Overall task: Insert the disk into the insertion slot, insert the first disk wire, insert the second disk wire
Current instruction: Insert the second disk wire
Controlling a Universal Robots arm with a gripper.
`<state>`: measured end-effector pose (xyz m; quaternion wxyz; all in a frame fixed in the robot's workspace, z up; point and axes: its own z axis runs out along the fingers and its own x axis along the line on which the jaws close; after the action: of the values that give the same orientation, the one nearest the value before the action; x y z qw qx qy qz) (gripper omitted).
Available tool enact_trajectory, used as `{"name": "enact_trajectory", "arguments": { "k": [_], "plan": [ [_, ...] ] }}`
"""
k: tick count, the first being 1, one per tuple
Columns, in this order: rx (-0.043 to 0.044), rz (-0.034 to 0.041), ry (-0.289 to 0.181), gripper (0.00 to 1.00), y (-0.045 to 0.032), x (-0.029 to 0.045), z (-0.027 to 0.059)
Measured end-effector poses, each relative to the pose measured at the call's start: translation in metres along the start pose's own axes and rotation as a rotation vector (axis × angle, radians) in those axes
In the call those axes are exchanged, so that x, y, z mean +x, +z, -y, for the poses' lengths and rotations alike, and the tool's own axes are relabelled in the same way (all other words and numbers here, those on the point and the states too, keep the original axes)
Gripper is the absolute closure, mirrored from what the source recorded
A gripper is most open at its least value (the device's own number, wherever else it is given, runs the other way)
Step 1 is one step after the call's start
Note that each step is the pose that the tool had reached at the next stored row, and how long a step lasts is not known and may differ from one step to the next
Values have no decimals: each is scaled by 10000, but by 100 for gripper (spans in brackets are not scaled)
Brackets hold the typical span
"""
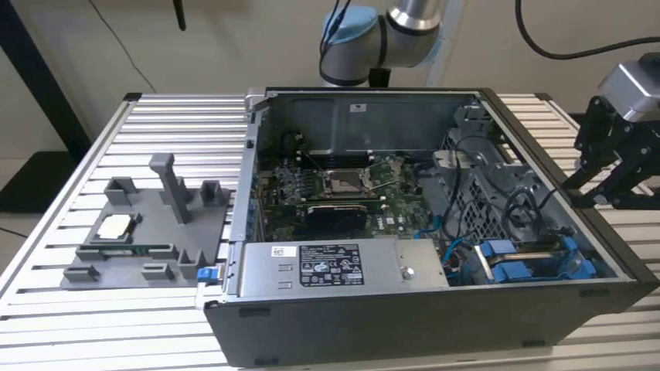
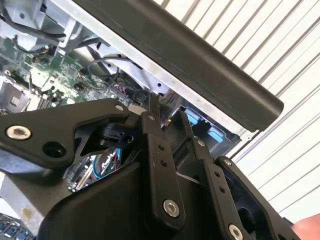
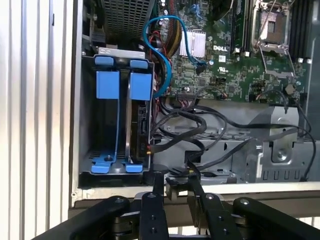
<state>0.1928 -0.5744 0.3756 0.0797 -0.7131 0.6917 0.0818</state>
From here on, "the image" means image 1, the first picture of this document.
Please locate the gray parts rack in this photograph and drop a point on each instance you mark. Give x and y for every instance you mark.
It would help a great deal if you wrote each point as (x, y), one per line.
(149, 216)

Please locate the hard disk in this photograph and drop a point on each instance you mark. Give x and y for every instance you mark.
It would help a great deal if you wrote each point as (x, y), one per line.
(505, 248)

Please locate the black flat base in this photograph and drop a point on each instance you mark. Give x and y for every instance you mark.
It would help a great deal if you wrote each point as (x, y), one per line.
(36, 181)

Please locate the CPU socket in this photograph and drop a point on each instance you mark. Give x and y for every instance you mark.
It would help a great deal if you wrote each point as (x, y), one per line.
(341, 183)

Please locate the green RAM stick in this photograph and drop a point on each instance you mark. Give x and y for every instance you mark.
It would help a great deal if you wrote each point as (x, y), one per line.
(139, 251)

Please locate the black antenna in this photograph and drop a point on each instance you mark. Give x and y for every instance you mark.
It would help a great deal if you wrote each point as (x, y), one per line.
(179, 15)

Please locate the silver power supply unit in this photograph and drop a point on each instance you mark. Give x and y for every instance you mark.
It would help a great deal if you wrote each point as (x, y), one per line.
(257, 270)

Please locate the silver camera box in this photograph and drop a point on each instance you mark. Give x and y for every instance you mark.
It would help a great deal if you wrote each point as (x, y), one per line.
(629, 89)

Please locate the thin locking lever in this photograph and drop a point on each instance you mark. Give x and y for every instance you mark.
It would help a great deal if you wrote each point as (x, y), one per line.
(315, 161)

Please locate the open black PC case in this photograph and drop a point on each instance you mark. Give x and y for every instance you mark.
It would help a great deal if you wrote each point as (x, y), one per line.
(360, 328)

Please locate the gray metal disk bay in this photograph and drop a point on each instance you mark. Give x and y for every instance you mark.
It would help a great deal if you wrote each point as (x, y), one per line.
(484, 216)

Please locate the blue case latch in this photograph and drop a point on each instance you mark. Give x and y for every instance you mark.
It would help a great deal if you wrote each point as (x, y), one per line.
(205, 274)

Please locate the dark slanted furniture post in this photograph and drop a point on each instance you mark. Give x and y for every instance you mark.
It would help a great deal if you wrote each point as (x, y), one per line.
(36, 77)

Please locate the silver CPU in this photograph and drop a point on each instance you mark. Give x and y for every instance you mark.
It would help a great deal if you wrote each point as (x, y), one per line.
(117, 227)

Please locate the black graphics card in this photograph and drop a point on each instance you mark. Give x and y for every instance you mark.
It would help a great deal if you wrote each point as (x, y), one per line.
(335, 220)

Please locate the black table corner cap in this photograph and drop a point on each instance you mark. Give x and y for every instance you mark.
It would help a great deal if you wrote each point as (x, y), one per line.
(133, 96)
(543, 96)

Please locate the green motherboard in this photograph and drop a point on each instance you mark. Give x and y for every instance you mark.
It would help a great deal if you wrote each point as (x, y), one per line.
(401, 216)

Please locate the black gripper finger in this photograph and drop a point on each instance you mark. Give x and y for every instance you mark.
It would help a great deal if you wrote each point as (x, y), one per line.
(605, 143)
(633, 189)

